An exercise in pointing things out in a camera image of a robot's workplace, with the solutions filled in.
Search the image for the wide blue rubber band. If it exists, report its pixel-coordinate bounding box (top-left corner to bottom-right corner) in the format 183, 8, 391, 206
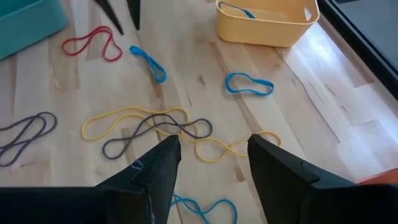
129, 45, 168, 83

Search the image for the black table frame rail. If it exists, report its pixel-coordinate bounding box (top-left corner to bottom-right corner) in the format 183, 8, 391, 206
317, 0, 398, 102

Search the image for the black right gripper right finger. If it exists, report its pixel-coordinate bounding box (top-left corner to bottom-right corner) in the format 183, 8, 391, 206
248, 134, 398, 224

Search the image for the red rubber band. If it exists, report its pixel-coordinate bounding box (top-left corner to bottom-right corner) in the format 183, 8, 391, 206
61, 26, 123, 62

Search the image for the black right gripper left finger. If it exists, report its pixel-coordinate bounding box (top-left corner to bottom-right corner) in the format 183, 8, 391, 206
0, 134, 182, 224

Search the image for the thin blue rubber band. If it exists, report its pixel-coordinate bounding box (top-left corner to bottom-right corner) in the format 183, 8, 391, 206
170, 194, 239, 224

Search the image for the dark purple rubber band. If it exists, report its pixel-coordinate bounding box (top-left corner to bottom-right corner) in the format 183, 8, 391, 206
0, 111, 58, 167
102, 113, 213, 160

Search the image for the small blue rubber band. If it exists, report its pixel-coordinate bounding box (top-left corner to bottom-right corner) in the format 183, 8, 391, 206
217, 1, 256, 19

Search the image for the orange plastic basket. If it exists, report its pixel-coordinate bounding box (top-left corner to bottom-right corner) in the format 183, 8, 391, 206
356, 167, 398, 187

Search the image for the yellow rubber band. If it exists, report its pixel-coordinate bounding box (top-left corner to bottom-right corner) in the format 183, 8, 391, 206
182, 130, 282, 163
81, 106, 200, 142

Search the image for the yellow plastic basket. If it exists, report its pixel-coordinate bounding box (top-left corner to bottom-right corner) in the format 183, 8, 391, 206
215, 0, 320, 48

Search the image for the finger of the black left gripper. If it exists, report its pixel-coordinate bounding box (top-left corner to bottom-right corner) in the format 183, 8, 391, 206
126, 0, 141, 31
93, 0, 124, 35

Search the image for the light teal plastic basket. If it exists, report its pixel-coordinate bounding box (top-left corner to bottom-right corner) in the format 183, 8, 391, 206
0, 0, 69, 60

